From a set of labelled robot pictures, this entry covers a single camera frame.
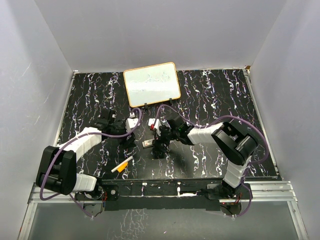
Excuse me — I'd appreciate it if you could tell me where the purple cable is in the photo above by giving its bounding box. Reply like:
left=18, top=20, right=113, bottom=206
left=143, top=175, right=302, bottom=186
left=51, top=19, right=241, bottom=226
left=155, top=104, right=269, bottom=218
left=39, top=107, right=144, bottom=218

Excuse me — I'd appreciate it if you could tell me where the orange framed whiteboard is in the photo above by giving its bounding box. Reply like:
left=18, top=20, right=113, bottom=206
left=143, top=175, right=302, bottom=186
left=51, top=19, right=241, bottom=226
left=123, top=62, right=181, bottom=108

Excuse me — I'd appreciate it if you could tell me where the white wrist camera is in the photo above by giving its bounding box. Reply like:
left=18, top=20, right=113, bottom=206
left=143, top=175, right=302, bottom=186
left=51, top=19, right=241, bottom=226
left=148, top=118, right=162, bottom=136
left=125, top=112, right=139, bottom=133

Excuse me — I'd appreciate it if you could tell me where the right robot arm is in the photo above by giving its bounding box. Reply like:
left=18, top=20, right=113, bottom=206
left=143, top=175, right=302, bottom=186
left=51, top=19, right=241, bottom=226
left=150, top=113, right=260, bottom=199

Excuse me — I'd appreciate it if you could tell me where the black front mounting rail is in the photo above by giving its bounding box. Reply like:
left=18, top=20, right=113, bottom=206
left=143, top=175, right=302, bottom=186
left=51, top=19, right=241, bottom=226
left=74, top=178, right=253, bottom=212

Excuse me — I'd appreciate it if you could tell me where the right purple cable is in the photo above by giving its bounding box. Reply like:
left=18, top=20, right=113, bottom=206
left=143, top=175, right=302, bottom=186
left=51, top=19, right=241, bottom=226
left=155, top=104, right=269, bottom=218

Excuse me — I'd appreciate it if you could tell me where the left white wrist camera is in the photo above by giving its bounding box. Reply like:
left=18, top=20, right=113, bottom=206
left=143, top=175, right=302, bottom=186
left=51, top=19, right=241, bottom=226
left=125, top=112, right=139, bottom=133

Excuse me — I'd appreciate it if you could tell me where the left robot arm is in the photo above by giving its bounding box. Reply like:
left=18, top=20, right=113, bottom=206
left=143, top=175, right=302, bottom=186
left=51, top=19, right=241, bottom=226
left=36, top=107, right=143, bottom=201

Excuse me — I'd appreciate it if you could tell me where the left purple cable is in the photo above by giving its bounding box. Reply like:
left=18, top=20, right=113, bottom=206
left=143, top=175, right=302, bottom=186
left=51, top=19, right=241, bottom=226
left=39, top=107, right=144, bottom=218

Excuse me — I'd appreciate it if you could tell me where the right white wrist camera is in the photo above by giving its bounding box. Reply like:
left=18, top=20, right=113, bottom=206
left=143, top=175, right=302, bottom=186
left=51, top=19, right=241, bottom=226
left=148, top=118, right=162, bottom=136

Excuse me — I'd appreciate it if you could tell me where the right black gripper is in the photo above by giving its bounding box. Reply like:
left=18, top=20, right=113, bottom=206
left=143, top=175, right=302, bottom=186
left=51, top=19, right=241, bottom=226
left=152, top=125, right=179, bottom=153

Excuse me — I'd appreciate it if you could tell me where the white staple box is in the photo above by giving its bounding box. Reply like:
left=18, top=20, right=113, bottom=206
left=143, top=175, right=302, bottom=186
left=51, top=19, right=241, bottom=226
left=142, top=139, right=154, bottom=148

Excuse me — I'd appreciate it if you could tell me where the white marker pen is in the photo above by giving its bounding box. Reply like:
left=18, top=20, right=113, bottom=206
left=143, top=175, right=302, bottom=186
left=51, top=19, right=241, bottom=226
left=111, top=156, right=133, bottom=173

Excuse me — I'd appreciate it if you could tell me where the orange marker cap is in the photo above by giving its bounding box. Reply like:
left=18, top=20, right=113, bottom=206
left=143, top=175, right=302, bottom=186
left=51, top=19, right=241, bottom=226
left=116, top=162, right=128, bottom=173

